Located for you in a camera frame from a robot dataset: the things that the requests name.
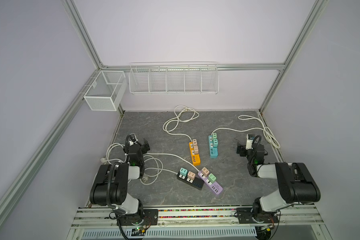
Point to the black power strip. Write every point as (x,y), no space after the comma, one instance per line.
(196,183)

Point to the teal power strip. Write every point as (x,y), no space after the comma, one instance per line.
(213,151)

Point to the orange power strip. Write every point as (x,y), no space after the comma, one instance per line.
(195,158)

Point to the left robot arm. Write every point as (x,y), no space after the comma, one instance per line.
(110,187)

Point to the white mesh box basket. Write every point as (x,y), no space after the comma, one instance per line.
(106,91)

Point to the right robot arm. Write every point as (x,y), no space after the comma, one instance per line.
(295,182)

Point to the green adapter on purple strip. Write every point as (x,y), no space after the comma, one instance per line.
(211,178)

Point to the pink plug adapter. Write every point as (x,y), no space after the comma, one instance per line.
(191,176)

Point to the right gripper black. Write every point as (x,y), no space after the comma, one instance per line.
(243,150)

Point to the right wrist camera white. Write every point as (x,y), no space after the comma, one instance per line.
(249,141)

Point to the teal plug adapter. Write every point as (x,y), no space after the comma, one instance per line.
(183,172)

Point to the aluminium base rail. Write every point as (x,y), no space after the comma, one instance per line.
(205,223)

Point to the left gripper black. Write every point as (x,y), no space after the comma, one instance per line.
(142,147)

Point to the purple power strip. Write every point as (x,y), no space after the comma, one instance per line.
(215,187)

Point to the pink adapter on purple strip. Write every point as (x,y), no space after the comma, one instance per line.
(205,171)

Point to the white wire rack basket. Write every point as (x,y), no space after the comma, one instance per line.
(174,78)

